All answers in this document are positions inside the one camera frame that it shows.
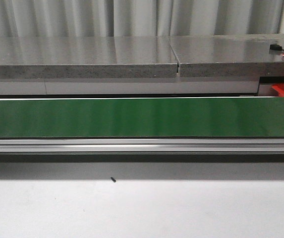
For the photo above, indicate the aluminium conveyor frame rail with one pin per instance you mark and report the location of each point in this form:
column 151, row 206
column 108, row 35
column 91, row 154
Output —
column 147, row 146

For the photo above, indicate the black sensor module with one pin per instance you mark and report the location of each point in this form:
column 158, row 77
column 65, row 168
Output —
column 276, row 47

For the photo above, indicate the grey stone countertop right slab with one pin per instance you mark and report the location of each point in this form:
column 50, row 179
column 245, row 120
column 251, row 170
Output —
column 241, row 55

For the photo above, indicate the grey stone countertop slab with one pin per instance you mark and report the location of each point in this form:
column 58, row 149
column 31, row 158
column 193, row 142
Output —
column 241, row 55
column 86, row 57

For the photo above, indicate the green conveyor belt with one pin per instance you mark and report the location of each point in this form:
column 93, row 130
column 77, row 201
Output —
column 143, row 117

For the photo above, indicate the grey stone countertop left slab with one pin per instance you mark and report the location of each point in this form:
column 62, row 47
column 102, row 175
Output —
column 86, row 57

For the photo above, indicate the white cabinet front panel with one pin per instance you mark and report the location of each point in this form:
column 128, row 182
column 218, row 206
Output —
column 121, row 86

